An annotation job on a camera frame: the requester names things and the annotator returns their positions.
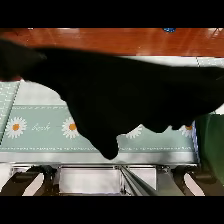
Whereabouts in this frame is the black T-shirt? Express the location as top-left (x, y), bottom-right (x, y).
top-left (0, 38), bottom-right (224, 161)

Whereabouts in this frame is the green garment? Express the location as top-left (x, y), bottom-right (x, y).
top-left (194, 113), bottom-right (224, 186)

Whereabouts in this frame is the silver frame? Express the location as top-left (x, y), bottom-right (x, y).
top-left (0, 161), bottom-right (224, 197)

